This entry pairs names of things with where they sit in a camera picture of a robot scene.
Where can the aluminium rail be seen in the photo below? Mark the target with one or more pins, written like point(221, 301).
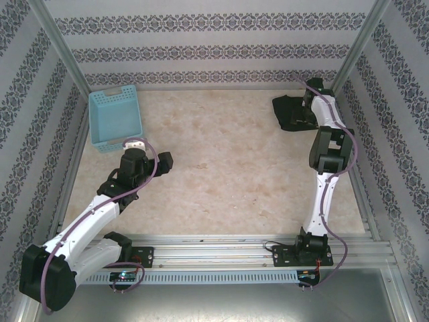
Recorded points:
point(76, 157)
point(367, 208)

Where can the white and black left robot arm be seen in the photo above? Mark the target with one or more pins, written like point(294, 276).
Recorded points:
point(87, 221)

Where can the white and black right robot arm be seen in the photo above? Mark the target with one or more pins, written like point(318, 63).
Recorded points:
point(321, 201)

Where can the aluminium frame post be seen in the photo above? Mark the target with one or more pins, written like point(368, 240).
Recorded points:
point(360, 47)
point(60, 47)

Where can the aluminium mounting rail beam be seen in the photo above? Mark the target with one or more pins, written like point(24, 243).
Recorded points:
point(214, 251)

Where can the aluminium right frame post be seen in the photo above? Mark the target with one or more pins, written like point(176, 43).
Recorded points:
point(360, 47)

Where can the black t-shirt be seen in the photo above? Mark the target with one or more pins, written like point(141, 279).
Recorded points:
point(283, 110)

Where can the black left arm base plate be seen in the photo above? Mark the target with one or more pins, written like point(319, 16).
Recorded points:
point(145, 256)

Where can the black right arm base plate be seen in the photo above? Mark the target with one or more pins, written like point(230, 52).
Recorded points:
point(279, 256)

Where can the light blue plastic basket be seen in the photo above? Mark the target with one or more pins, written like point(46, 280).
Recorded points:
point(115, 115)

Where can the aluminium right side rail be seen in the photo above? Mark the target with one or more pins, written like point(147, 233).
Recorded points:
point(367, 208)

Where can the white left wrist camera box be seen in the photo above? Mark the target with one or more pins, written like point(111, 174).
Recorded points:
point(135, 145)

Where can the aluminium left side rail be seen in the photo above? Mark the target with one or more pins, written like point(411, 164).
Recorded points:
point(76, 157)

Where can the grey metal sheet panel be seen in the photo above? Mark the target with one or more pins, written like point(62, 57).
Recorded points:
point(214, 302)

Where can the aluminium left frame post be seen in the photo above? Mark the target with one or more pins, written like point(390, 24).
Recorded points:
point(60, 47)

